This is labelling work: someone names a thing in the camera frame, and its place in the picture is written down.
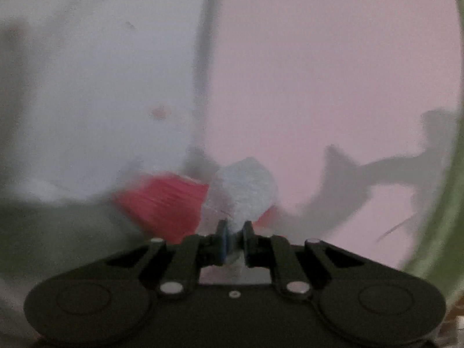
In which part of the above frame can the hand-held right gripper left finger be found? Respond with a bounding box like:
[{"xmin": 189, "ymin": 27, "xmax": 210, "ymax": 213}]
[{"xmin": 105, "ymin": 220, "xmax": 230, "ymax": 300}]

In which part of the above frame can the pink bed sheet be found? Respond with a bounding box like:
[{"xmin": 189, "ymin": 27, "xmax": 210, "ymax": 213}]
[{"xmin": 197, "ymin": 0, "xmax": 461, "ymax": 271}]

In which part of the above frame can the light green cloth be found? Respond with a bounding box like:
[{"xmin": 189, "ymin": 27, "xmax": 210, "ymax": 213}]
[{"xmin": 402, "ymin": 0, "xmax": 464, "ymax": 320}]

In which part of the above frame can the carrot print light sheet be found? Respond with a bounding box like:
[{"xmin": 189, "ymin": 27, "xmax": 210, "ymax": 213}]
[{"xmin": 0, "ymin": 0, "xmax": 218, "ymax": 205}]

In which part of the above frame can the red and white fluffy garment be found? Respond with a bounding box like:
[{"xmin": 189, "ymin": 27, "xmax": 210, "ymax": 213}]
[{"xmin": 112, "ymin": 157, "xmax": 280, "ymax": 266}]

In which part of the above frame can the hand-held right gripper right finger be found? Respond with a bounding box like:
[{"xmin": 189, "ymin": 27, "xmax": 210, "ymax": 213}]
[{"xmin": 242, "ymin": 220, "xmax": 366, "ymax": 300}]

